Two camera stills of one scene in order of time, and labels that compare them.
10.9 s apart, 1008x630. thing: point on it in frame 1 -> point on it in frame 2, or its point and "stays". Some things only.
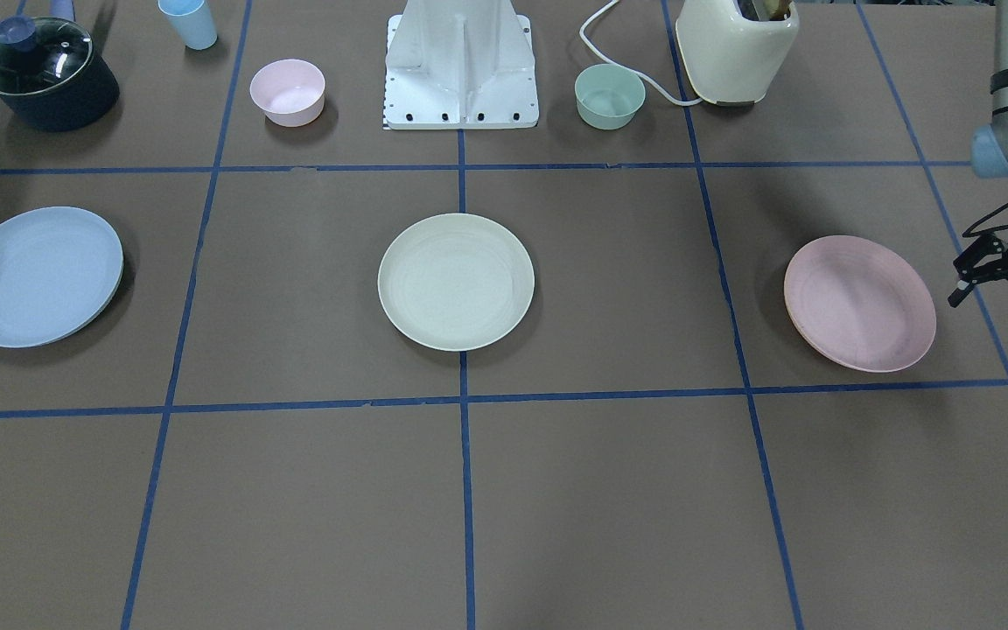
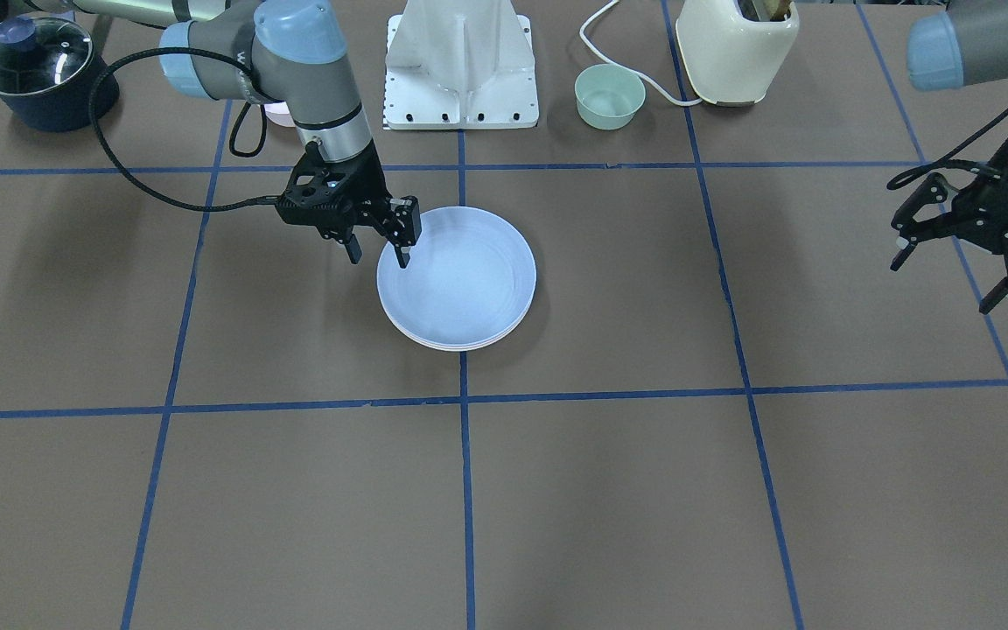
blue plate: x=37 y=276 -> x=469 y=281
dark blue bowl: x=45 y=73 stays
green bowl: x=608 y=97 stays
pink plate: x=859 y=304 -> x=472 y=347
